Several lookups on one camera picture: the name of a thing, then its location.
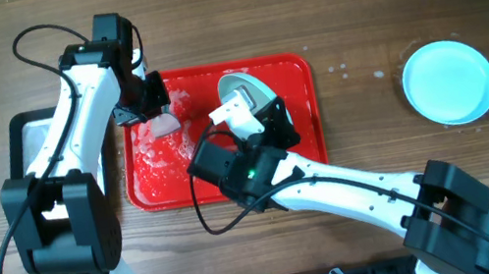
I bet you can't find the pink sponge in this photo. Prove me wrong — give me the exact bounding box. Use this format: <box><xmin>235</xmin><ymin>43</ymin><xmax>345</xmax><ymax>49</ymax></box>
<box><xmin>150</xmin><ymin>112</ymin><xmax>181</xmax><ymax>138</ymax></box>

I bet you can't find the red plastic tray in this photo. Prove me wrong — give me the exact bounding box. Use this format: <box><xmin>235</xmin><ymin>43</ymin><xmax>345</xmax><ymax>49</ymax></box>
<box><xmin>124</xmin><ymin>53</ymin><xmax>328</xmax><ymax>212</ymax></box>

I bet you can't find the light blue plate back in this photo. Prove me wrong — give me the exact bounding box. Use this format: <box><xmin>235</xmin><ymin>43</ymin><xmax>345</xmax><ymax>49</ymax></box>
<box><xmin>217</xmin><ymin>72</ymin><xmax>277</xmax><ymax>117</ymax></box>

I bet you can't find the light blue plate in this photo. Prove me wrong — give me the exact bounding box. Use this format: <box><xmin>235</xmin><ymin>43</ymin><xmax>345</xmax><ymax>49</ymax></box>
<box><xmin>217</xmin><ymin>72</ymin><xmax>277</xmax><ymax>117</ymax></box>
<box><xmin>402</xmin><ymin>40</ymin><xmax>489</xmax><ymax>126</ymax></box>

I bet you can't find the black soapy water tray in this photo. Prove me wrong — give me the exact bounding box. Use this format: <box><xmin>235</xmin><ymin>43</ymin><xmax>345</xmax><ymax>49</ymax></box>
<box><xmin>9</xmin><ymin>106</ymin><xmax>110</xmax><ymax>195</ymax></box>

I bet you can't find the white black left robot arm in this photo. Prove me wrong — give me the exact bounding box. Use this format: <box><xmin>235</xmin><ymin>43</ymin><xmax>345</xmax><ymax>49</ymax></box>
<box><xmin>0</xmin><ymin>62</ymin><xmax>170</xmax><ymax>274</ymax></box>

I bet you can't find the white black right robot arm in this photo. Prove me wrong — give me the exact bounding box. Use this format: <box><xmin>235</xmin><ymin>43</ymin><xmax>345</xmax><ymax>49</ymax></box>
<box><xmin>188</xmin><ymin>141</ymin><xmax>489</xmax><ymax>274</ymax></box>

